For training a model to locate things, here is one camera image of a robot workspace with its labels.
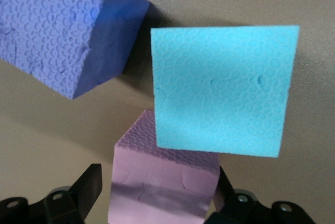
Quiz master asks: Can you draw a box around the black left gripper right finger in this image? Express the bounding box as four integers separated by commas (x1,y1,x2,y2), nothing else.
206,165,316,224

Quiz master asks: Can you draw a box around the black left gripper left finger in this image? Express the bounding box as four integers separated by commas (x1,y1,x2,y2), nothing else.
0,163,103,224

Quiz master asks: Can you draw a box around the pink foam cube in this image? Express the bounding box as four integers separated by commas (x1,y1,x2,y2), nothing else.
107,109,220,224

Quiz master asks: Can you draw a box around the cyan foam cube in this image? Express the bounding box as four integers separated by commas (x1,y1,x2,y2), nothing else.
150,25,301,159

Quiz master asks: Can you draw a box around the purple foam cube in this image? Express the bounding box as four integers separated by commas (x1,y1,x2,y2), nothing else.
0,0,152,100

